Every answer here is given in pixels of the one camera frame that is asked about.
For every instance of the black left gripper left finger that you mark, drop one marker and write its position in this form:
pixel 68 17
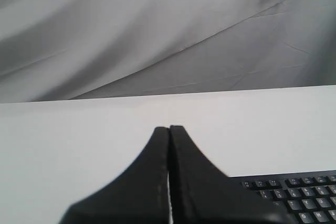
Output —
pixel 138 195

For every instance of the grey backdrop cloth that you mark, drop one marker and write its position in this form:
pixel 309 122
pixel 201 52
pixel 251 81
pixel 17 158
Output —
pixel 83 49

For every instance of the black Acer keyboard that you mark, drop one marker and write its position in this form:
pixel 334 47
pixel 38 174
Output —
pixel 306 197

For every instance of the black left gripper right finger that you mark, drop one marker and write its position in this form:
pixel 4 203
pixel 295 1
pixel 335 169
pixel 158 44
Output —
pixel 201 193

